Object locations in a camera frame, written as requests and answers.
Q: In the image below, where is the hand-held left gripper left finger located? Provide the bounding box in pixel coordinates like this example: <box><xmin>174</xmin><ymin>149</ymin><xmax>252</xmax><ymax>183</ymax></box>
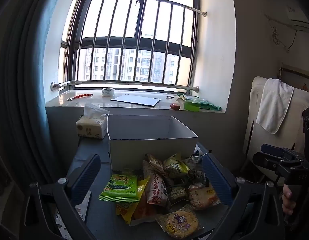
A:
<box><xmin>19</xmin><ymin>154</ymin><xmax>102</xmax><ymax>240</ymax></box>

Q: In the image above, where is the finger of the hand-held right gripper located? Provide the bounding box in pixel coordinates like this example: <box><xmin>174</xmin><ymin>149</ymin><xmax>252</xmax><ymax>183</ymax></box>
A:
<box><xmin>253</xmin><ymin>152</ymin><xmax>291</xmax><ymax>179</ymax></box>
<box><xmin>260</xmin><ymin>144</ymin><xmax>299</xmax><ymax>161</ymax></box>

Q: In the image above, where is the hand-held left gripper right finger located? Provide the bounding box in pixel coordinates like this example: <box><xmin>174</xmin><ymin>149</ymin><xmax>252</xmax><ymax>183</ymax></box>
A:
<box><xmin>202</xmin><ymin>152</ymin><xmax>286</xmax><ymax>240</ymax></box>

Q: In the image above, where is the round brown cracker packet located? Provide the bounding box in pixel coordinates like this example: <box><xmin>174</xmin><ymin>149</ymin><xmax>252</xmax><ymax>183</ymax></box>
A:
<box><xmin>188</xmin><ymin>182</ymin><xmax>220</xmax><ymax>210</ymax></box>

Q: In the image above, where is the clear grey snack packet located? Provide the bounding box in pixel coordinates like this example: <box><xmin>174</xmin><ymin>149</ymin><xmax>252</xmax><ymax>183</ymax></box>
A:
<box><xmin>185</xmin><ymin>155</ymin><xmax>207</xmax><ymax>183</ymax></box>

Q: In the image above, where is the green snack packet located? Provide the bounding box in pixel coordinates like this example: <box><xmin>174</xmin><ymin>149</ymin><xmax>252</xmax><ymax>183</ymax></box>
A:
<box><xmin>98</xmin><ymin>174</ymin><xmax>138</xmax><ymax>203</ymax></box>

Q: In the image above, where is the small dark green packet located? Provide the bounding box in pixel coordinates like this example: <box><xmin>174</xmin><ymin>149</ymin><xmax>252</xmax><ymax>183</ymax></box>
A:
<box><xmin>168</xmin><ymin>185</ymin><xmax>190</xmax><ymax>204</ymax></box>

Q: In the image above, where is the yellow packet with green print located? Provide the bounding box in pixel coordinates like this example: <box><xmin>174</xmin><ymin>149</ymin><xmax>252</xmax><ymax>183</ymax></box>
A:
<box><xmin>116</xmin><ymin>176</ymin><xmax>150</xmax><ymax>225</ymax></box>

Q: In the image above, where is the round yellow cracker packet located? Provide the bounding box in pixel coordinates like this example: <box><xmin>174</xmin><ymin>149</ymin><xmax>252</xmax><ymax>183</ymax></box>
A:
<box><xmin>156</xmin><ymin>209</ymin><xmax>204</xmax><ymax>239</ymax></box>

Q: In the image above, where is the red and white snack packet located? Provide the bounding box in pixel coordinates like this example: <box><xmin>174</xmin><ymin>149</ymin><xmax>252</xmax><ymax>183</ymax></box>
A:
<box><xmin>142</xmin><ymin>159</ymin><xmax>169</xmax><ymax>207</ymax></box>

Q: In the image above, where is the tan snack packet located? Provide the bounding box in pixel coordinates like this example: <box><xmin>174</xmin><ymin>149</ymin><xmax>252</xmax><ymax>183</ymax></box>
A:
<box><xmin>144</xmin><ymin>153</ymin><xmax>165</xmax><ymax>173</ymax></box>

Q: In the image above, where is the white cardboard box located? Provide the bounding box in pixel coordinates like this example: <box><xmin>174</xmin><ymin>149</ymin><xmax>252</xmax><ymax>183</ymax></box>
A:
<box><xmin>106</xmin><ymin>114</ymin><xmax>199</xmax><ymax>172</ymax></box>

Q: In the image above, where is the person's right hand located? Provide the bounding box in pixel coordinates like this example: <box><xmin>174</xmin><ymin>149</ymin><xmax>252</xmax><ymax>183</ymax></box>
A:
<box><xmin>282</xmin><ymin>184</ymin><xmax>299</xmax><ymax>216</ymax></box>

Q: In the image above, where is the cream chair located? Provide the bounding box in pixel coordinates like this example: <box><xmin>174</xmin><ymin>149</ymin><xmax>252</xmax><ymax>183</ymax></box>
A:
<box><xmin>243</xmin><ymin>76</ymin><xmax>307</xmax><ymax>178</ymax></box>

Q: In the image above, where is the white towel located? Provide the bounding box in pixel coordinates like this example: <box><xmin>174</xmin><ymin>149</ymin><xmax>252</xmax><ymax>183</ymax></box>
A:
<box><xmin>256</xmin><ymin>78</ymin><xmax>294</xmax><ymax>134</ymax></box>

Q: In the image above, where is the cream tissue pack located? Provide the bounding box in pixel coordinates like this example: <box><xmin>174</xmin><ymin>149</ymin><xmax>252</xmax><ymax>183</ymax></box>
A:
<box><xmin>76</xmin><ymin>102</ymin><xmax>110</xmax><ymax>140</ymax></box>

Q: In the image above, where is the green plastic bag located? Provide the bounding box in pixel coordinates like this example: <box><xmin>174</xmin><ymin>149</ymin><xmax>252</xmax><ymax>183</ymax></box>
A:
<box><xmin>185</xmin><ymin>96</ymin><xmax>222</xmax><ymax>112</ymax></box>

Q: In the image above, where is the green tape roll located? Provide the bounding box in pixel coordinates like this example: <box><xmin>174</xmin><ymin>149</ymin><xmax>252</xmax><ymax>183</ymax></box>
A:
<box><xmin>184</xmin><ymin>99</ymin><xmax>200</xmax><ymax>112</ymax></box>

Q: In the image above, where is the dark flat board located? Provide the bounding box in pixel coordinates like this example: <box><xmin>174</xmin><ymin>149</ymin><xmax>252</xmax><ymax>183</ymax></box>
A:
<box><xmin>111</xmin><ymin>94</ymin><xmax>161</xmax><ymax>107</ymax></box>

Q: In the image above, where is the steel window guard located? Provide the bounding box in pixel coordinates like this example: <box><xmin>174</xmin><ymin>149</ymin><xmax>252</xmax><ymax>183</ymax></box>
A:
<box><xmin>51</xmin><ymin>0</ymin><xmax>207</xmax><ymax>92</ymax></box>

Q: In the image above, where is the blue-grey curtain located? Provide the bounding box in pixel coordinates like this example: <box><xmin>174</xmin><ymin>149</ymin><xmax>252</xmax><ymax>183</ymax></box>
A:
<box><xmin>0</xmin><ymin>0</ymin><xmax>77</xmax><ymax>185</ymax></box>

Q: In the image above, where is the white air conditioner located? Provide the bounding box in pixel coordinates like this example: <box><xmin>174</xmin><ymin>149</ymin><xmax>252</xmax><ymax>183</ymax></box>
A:
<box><xmin>285</xmin><ymin>4</ymin><xmax>309</xmax><ymax>32</ymax></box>

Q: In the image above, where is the dark framed window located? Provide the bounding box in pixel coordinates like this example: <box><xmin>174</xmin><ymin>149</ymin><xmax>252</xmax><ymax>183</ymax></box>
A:
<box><xmin>58</xmin><ymin>0</ymin><xmax>200</xmax><ymax>90</ymax></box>

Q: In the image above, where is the wooden frame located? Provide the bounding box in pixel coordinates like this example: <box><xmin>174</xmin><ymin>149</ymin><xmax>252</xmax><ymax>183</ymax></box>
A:
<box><xmin>280</xmin><ymin>64</ymin><xmax>309</xmax><ymax>90</ymax></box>

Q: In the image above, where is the red bead string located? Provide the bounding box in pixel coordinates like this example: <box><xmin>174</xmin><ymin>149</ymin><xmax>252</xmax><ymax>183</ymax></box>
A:
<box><xmin>67</xmin><ymin>94</ymin><xmax>93</xmax><ymax>101</ymax></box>

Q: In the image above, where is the hanging wall cable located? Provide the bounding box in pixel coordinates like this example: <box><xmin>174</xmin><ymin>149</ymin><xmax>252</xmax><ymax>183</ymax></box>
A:
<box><xmin>265</xmin><ymin>14</ymin><xmax>299</xmax><ymax>53</ymax></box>

